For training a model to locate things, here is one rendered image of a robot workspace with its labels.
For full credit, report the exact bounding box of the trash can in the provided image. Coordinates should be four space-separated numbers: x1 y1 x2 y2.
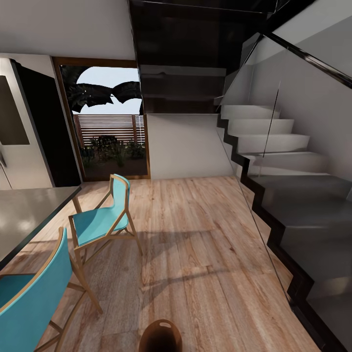
138 319 183 352

